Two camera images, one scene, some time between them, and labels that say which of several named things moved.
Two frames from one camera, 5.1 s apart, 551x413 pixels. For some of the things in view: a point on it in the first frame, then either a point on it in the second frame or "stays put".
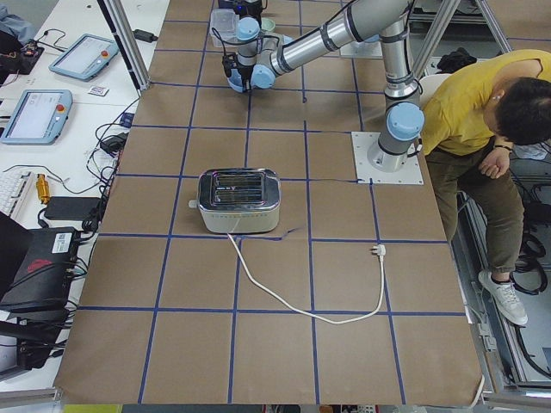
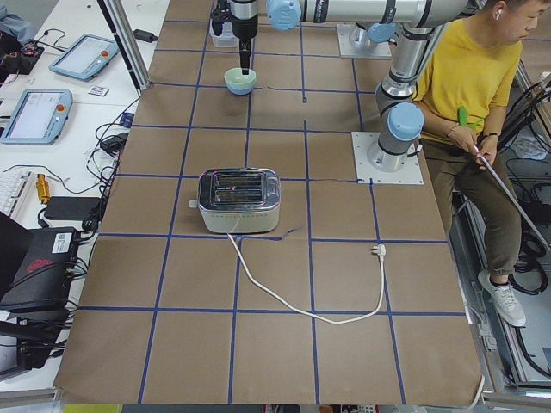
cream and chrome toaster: x=238 y=200 stays put
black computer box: x=43 y=280 stays put
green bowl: x=267 y=24 → x=234 y=78
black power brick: x=71 y=207 stays put
